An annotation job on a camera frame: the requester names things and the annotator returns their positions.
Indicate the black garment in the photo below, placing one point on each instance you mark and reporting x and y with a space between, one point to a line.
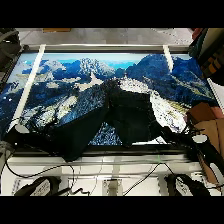
133 116

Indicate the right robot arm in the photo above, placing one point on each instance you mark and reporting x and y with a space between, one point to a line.
203 150

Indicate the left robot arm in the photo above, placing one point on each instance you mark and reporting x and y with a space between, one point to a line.
20 135

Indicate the heap of clothes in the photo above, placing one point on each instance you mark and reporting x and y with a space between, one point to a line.
210 56

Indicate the brown garment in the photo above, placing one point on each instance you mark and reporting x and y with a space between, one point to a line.
201 112

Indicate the tan garment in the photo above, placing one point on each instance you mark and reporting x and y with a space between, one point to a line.
213 131

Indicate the silver frame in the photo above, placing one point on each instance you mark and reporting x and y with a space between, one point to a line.
113 165

